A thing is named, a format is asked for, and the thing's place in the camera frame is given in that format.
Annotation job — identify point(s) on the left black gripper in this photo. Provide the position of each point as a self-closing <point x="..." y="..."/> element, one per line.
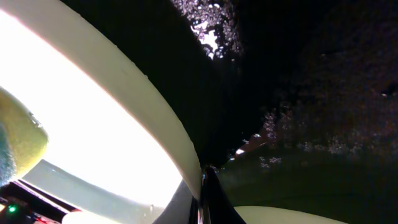
<point x="37" y="200"/>

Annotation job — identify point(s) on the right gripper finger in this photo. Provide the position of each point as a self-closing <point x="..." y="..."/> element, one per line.
<point x="213" y="206"/>

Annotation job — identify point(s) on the green yellow sponge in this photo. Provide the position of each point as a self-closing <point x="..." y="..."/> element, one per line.
<point x="23" y="139"/>

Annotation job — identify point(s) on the mint plate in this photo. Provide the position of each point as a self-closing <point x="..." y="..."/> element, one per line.
<point x="272" y="215"/>
<point x="116" y="149"/>

